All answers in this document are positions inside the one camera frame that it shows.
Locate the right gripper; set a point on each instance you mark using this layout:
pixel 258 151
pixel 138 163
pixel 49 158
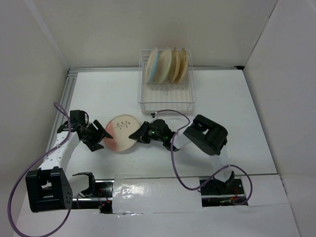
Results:
pixel 143 132

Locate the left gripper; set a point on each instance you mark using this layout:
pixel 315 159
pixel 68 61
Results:
pixel 93 145

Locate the pink and cream plate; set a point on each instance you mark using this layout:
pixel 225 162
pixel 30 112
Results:
pixel 120 128

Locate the blue and cream plate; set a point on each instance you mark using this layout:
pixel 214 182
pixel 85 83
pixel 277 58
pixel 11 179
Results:
pixel 151 65

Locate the floral cream plate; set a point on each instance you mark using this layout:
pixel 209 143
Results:
pixel 183 65
pixel 175 66

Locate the green and cream plate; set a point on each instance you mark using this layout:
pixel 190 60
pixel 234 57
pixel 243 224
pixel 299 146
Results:
pixel 164 64

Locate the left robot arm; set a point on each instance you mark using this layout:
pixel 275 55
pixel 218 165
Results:
pixel 48 187

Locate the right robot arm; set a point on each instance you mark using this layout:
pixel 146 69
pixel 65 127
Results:
pixel 209 136

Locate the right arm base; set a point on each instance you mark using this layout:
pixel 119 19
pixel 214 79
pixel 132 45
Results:
pixel 218 193

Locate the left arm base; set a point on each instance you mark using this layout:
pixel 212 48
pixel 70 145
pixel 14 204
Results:
pixel 92 193

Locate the white drip tray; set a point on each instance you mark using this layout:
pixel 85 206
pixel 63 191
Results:
pixel 168 96

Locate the white taped cover panel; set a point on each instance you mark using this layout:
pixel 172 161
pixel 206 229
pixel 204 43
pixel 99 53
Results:
pixel 153 195

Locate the aluminium frame rail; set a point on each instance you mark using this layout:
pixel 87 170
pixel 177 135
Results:
pixel 222 96

